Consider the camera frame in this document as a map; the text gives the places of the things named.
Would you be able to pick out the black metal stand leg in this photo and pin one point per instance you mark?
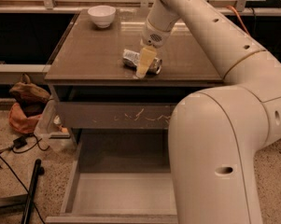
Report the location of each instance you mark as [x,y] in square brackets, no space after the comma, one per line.
[38,170]

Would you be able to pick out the black power adapter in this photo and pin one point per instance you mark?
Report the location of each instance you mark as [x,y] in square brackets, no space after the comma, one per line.
[19,142]

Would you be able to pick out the grey drawer cabinet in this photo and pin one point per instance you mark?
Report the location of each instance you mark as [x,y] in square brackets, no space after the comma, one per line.
[95,91]

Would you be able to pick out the silver redbull can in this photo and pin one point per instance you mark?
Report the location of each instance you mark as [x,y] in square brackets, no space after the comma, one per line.
[131,58]

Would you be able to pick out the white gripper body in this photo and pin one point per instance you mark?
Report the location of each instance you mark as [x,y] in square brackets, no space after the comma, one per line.
[153,34]

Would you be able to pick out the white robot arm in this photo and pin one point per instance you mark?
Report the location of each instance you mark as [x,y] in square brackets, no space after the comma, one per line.
[214,133]

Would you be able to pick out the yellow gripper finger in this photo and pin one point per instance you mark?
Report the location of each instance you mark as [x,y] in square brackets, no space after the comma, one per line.
[146,57]

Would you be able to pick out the white ceramic bowl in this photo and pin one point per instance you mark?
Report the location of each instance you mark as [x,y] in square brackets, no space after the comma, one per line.
[102,16]

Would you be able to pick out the clear plastic bin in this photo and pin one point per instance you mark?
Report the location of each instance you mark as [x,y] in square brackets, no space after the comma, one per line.
[51,131]

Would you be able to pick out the open grey middle drawer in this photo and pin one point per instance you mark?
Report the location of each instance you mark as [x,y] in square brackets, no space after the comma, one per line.
[119,177]

